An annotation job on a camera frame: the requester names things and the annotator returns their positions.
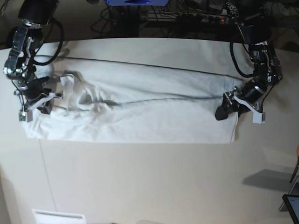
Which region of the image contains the white T-shirt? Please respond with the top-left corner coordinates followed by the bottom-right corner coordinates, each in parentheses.
top-left (22, 57), bottom-right (242, 144)

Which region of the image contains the white paper sheet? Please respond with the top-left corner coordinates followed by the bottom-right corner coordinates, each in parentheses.
top-left (32, 209), bottom-right (87, 224)

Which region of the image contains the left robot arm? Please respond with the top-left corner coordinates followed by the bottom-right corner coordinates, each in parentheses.
top-left (215, 0), bottom-right (283, 124)

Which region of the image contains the blue box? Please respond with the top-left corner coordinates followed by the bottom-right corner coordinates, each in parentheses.
top-left (105, 0), bottom-right (169, 6)

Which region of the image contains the black power strip red light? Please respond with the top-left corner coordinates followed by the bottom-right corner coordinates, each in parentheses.
top-left (148, 12), bottom-right (230, 25)

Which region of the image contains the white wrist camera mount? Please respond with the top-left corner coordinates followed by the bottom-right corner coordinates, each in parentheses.
top-left (16, 92), bottom-right (63, 122)
top-left (232, 86), bottom-right (266, 124)

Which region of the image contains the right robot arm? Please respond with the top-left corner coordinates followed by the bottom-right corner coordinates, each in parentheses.
top-left (3, 0), bottom-right (64, 121)

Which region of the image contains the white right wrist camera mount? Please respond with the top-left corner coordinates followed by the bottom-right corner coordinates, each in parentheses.
top-left (16, 92), bottom-right (63, 122)

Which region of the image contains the dark tablet screen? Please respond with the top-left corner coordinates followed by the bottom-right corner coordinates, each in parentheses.
top-left (282, 194), bottom-right (299, 224)

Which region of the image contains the grey tablet stand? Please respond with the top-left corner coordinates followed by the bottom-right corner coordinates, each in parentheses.
top-left (279, 176), bottom-right (299, 212)

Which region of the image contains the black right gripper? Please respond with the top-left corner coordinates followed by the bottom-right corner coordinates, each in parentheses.
top-left (24, 91), bottom-right (55, 114)

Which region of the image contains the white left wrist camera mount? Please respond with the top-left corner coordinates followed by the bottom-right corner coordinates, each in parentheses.
top-left (232, 86), bottom-right (266, 124)

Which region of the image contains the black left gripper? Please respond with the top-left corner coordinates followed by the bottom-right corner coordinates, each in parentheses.
top-left (215, 91), bottom-right (251, 121)

